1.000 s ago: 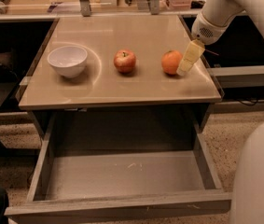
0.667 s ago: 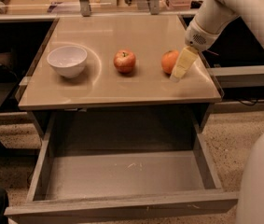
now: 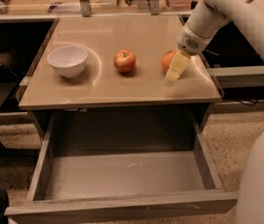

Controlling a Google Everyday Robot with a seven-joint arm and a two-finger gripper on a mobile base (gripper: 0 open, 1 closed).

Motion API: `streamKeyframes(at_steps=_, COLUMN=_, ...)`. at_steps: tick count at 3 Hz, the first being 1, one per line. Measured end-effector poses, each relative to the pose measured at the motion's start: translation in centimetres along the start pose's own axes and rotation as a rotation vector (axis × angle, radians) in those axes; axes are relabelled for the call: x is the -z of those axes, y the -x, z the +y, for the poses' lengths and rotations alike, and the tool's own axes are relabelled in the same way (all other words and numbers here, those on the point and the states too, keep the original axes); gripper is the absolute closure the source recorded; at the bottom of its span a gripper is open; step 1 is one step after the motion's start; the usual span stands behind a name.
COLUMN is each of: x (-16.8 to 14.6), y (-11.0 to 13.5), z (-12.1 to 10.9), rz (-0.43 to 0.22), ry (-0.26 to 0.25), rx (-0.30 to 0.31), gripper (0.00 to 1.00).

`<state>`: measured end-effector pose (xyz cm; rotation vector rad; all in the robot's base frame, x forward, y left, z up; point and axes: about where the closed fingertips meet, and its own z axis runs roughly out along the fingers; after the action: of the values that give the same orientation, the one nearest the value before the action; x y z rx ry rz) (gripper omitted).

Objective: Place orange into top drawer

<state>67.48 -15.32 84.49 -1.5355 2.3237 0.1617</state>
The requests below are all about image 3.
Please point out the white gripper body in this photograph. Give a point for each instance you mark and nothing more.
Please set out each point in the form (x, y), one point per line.
(191, 42)

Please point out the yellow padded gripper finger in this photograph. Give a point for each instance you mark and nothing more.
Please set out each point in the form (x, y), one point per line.
(178, 65)

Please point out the orange fruit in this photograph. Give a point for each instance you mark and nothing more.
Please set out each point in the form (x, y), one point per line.
(166, 60)

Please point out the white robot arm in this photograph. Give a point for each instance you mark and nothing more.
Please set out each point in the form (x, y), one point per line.
(203, 23)

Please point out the grey cabinet with beige top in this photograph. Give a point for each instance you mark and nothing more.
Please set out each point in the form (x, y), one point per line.
(111, 61)

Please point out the white bowl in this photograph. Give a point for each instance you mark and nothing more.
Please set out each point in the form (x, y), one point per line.
(68, 61)

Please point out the red apple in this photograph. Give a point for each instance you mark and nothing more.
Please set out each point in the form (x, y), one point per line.
(124, 61)

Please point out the open grey wooden drawer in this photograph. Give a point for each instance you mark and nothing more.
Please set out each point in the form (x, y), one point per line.
(107, 166)

